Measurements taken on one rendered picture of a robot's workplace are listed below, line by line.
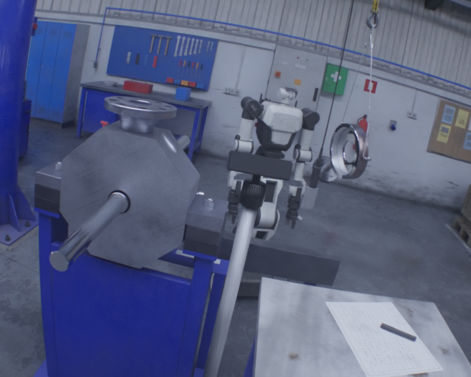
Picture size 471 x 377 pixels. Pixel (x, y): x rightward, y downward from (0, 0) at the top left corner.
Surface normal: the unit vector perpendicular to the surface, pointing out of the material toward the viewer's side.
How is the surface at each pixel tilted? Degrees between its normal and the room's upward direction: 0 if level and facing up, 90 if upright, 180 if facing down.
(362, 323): 0
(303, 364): 0
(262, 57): 90
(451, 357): 0
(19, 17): 90
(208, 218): 90
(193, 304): 90
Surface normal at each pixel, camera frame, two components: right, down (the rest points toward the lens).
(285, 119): 0.25, 0.30
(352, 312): 0.20, -0.95
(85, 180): -0.07, 0.25
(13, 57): 0.73, 0.32
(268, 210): 0.31, -0.11
